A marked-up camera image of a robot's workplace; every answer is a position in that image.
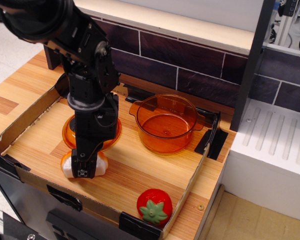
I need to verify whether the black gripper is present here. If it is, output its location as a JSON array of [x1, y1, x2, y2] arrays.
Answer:
[[70, 93, 119, 179]]

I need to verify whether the white and orange toy sushi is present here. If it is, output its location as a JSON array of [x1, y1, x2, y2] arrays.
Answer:
[[60, 151, 109, 179]]

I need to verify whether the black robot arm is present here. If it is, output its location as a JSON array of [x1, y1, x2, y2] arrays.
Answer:
[[0, 0, 120, 178]]

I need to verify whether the orange transparent pot lid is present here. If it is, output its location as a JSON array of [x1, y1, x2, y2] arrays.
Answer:
[[61, 114, 123, 152]]

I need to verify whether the orange transparent pot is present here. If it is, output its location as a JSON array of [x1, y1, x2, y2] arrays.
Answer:
[[129, 94, 206, 154]]

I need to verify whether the cardboard fence with black tape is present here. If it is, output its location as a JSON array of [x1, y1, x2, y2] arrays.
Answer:
[[0, 72, 229, 240]]

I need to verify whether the red toy strawberry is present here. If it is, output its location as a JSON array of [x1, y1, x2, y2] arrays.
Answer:
[[136, 188, 173, 226]]

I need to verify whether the light wooden shelf board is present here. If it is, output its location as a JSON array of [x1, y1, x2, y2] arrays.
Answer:
[[74, 0, 255, 56]]

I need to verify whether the white dish drainer block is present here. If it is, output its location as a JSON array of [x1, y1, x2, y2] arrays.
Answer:
[[221, 100, 300, 220]]

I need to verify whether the dark grey left post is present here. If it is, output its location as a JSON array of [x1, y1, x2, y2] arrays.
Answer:
[[43, 45, 62, 70]]

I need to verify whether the dark grey post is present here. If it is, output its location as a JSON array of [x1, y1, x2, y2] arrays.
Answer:
[[230, 0, 275, 132], [43, 45, 62, 70]]

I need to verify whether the dark grey right post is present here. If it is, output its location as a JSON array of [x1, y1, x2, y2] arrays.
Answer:
[[230, 0, 275, 132]]

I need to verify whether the aluminium frame with cables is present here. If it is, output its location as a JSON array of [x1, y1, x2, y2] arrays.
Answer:
[[266, 0, 300, 55]]

